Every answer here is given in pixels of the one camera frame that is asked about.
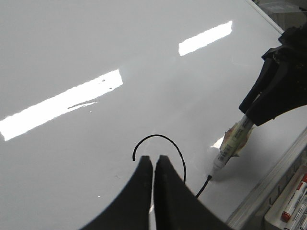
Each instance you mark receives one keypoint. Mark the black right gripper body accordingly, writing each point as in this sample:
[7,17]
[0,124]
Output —
[294,43]

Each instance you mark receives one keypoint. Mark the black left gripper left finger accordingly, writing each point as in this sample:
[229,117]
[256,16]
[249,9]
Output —
[130,209]

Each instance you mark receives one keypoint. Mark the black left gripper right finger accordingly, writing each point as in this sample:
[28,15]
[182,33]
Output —
[175,206]

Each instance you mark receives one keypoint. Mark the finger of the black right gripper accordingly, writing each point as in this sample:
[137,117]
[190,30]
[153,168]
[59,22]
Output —
[286,91]
[266,75]

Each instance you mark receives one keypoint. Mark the white black whiteboard marker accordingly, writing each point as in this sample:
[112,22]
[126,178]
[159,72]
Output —
[234,140]

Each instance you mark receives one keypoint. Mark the red capped marker in tray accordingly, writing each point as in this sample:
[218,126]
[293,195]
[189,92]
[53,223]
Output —
[295,199]

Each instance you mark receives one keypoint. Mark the white plastic marker tray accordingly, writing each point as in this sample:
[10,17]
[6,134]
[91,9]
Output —
[272,219]

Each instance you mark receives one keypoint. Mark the white whiteboard with aluminium frame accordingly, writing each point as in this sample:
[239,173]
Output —
[84,82]

